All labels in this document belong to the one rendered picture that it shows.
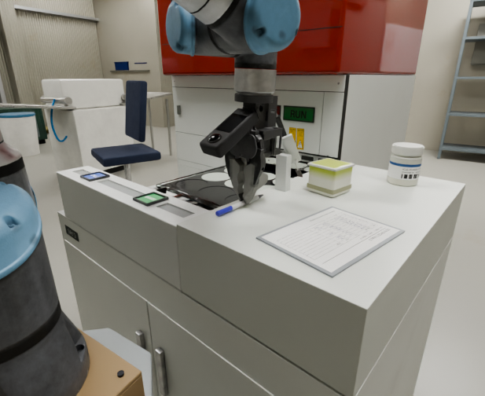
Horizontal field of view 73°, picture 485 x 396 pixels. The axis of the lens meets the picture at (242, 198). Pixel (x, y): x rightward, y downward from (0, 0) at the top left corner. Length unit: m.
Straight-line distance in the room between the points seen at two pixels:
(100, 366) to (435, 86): 6.46
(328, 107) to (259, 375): 0.77
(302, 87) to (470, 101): 5.64
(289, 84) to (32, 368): 0.99
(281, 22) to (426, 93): 6.26
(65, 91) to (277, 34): 4.06
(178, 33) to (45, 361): 0.44
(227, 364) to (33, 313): 0.38
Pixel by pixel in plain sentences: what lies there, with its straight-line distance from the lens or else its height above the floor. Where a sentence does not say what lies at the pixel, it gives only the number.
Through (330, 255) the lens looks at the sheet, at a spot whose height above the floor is 0.97.
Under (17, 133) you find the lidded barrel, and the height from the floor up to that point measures 0.39.
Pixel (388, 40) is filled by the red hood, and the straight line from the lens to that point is 1.33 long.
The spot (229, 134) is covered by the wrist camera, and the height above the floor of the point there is 1.12.
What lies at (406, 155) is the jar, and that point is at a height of 1.04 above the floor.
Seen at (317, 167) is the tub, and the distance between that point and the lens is 0.74.
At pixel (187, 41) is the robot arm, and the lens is 0.53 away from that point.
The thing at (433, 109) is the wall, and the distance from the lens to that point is 6.65.
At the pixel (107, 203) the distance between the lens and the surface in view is 0.82.
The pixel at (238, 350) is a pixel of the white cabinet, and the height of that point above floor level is 0.77.
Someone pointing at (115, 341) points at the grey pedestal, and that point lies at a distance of 0.60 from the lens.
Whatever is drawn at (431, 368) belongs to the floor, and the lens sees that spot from 1.84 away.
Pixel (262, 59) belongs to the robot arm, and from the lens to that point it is 0.59.
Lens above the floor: 1.21
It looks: 20 degrees down
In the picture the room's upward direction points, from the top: straight up
